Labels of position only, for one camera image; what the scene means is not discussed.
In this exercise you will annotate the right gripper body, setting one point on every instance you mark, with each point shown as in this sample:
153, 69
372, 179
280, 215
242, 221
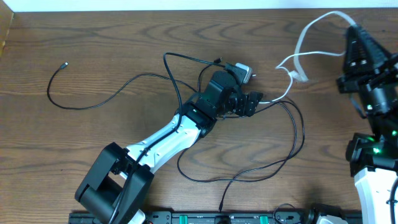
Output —
359, 82

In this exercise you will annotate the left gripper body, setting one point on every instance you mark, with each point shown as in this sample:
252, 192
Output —
242, 106

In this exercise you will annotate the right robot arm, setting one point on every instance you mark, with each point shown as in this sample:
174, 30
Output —
373, 157

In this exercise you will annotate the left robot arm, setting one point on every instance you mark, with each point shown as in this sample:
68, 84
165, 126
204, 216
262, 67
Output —
117, 183

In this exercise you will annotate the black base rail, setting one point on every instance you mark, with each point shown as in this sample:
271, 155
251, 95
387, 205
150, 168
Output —
284, 213

